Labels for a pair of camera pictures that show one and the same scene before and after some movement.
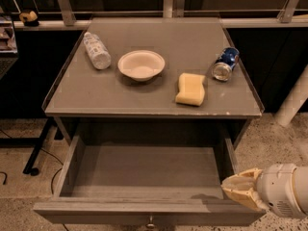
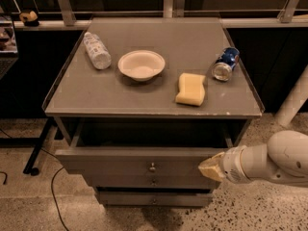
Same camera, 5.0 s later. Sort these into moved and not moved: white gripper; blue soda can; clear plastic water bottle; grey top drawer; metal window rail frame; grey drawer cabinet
Moved: white gripper; grey top drawer
Not moved: blue soda can; clear plastic water bottle; metal window rail frame; grey drawer cabinet
